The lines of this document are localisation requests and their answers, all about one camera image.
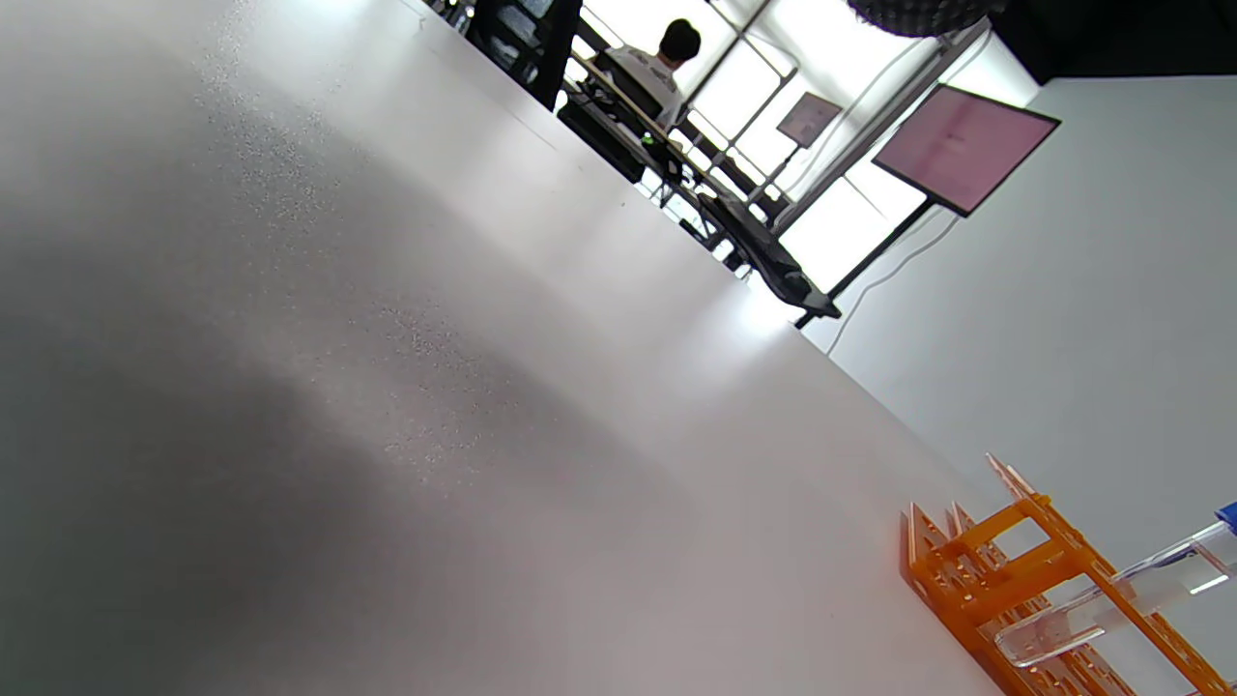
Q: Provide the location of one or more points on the long desk with equipment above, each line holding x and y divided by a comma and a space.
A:
744, 232

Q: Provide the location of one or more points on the black office chair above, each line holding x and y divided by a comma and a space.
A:
623, 92

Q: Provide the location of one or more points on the small monitor on stand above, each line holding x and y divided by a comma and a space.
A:
808, 118

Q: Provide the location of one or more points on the large monitor on stand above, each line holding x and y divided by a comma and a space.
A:
962, 145

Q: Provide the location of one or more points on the orange test tube rack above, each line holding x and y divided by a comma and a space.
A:
976, 580

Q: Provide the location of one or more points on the black textured round object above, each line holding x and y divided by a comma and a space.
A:
918, 14

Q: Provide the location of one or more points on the clear test tube blue cap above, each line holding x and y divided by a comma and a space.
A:
1092, 611

